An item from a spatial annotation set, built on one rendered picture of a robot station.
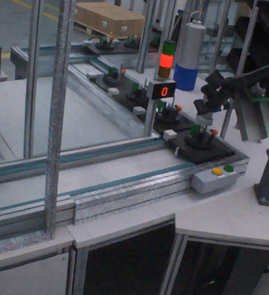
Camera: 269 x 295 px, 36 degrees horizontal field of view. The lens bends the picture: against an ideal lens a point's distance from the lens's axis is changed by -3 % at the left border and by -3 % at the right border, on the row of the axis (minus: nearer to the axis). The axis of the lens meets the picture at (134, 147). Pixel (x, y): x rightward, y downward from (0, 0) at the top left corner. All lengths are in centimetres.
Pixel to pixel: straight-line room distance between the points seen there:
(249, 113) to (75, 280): 115
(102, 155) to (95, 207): 33
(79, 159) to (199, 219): 53
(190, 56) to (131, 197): 141
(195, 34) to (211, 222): 142
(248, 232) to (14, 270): 88
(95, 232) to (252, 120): 101
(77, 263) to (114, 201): 26
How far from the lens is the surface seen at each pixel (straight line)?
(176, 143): 192
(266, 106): 226
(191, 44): 277
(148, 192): 164
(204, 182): 172
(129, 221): 158
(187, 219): 166
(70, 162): 171
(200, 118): 191
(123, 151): 183
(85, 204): 149
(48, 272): 154
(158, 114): 208
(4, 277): 146
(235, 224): 171
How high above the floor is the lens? 185
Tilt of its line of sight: 29 degrees down
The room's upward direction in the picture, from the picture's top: 10 degrees clockwise
